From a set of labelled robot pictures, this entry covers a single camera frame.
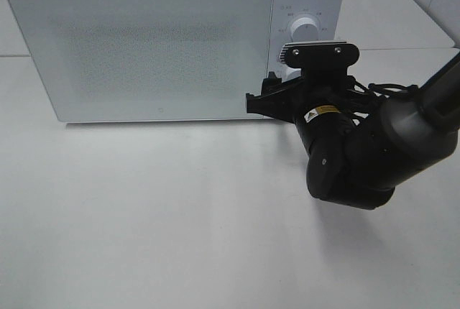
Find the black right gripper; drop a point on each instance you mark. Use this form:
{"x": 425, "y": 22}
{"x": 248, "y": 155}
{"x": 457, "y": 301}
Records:
{"x": 308, "y": 99}

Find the white microwave knob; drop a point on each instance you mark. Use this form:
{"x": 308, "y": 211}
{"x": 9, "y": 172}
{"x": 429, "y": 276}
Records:
{"x": 292, "y": 73}
{"x": 304, "y": 29}

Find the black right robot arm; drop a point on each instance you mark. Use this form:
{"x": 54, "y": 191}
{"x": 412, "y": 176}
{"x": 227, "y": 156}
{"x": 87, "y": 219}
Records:
{"x": 361, "y": 141}

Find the white microwave oven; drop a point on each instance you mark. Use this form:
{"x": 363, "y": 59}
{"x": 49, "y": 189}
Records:
{"x": 302, "y": 0}

